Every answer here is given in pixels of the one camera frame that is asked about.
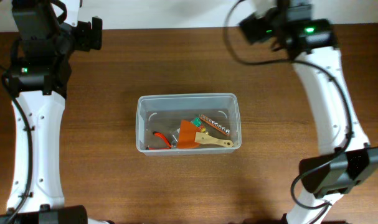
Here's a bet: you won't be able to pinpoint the orange socket rail with sockets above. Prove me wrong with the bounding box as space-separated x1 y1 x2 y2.
198 114 230 136

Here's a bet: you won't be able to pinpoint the clear case of coloured bits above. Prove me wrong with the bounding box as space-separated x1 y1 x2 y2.
171 118 208 146

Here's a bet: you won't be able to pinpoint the clear plastic container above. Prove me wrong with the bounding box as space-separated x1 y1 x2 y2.
136 93 242 156

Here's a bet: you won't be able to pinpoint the orange scraper with wooden handle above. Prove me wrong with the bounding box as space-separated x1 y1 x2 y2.
177 120 234 149

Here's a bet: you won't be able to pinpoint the red handled pliers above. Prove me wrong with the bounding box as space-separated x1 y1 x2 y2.
146 131 176 151

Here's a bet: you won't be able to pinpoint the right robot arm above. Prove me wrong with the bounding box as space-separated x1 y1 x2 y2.
240 1 378 223

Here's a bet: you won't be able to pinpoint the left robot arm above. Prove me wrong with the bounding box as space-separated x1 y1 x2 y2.
0 0 102 223

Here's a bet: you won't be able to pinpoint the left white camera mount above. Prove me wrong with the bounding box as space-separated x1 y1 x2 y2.
60 0 83 27

